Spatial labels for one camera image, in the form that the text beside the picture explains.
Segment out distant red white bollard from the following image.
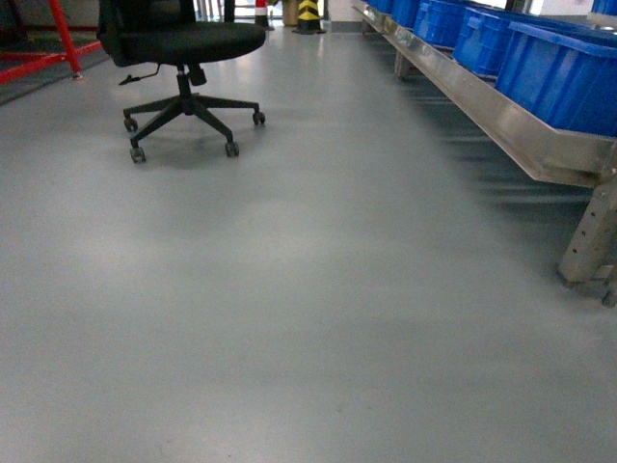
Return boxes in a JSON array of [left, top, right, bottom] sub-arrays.
[[255, 0, 274, 31]]

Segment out red metal frame table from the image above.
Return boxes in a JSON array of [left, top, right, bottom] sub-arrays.
[[1, 1, 101, 86]]

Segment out yellow black striped bollard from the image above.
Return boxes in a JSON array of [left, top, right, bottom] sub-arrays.
[[293, 0, 326, 35]]

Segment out black office chair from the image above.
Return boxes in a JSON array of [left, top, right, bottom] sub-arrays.
[[97, 1, 266, 164]]

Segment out blue crate on shelf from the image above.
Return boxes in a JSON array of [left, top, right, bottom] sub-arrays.
[[496, 22, 616, 137]]

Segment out steel shelf with blue bins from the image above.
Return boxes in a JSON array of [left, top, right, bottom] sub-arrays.
[[351, 1, 616, 308]]

